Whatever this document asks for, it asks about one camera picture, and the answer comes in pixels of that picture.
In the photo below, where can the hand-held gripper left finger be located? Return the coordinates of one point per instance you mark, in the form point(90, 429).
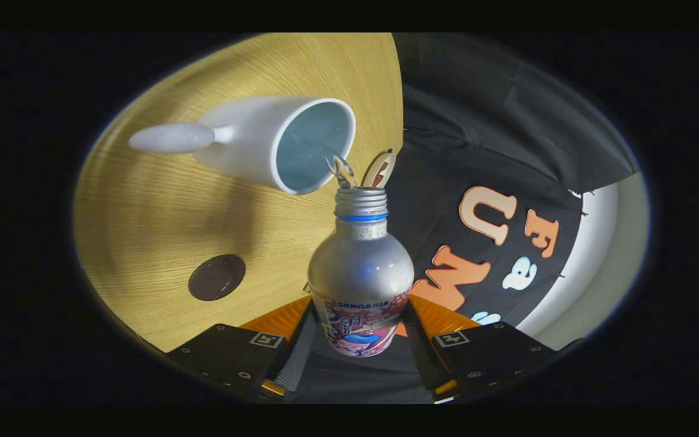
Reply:
point(228, 358)

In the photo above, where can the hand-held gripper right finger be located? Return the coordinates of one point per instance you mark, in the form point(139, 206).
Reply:
point(495, 355)

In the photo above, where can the dark brown round coaster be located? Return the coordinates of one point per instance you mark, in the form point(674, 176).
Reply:
point(217, 277)

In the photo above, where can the silver juice bottle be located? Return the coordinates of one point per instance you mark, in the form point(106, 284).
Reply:
point(361, 273)

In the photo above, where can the clear juice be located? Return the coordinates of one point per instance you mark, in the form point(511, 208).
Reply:
point(343, 173)

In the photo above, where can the white cup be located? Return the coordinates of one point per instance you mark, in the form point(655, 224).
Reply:
point(246, 139)

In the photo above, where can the wooden table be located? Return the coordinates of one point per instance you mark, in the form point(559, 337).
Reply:
point(161, 218)

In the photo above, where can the small white plate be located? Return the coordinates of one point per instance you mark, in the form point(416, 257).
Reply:
point(386, 176)

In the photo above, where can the red food pieces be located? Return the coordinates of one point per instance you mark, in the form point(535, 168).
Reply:
point(380, 175)

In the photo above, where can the black backdrop cloth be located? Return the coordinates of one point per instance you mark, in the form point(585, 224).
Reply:
point(477, 121)

